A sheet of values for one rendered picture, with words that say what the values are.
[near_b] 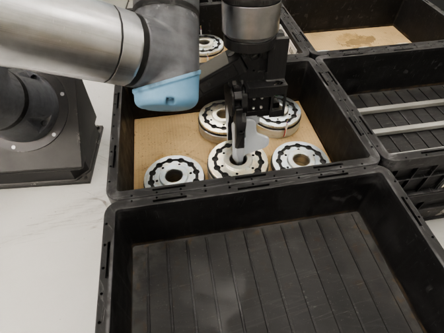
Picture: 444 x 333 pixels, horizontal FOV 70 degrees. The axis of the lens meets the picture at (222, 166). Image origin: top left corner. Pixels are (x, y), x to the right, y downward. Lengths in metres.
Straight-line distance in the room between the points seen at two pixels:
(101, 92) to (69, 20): 0.75
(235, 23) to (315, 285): 0.37
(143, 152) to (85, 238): 0.21
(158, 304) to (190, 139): 0.32
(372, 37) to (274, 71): 0.63
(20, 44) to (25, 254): 0.51
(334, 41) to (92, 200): 0.77
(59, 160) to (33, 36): 0.49
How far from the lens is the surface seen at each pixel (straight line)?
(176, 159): 0.57
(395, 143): 0.72
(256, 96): 0.46
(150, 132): 0.67
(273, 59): 0.47
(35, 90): 0.73
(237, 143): 0.49
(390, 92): 0.86
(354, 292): 0.51
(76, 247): 0.70
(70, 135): 0.76
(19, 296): 0.71
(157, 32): 0.35
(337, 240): 0.54
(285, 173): 0.46
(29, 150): 0.79
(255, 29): 0.42
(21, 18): 0.30
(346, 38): 1.04
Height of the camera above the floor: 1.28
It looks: 49 degrees down
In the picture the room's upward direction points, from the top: straight up
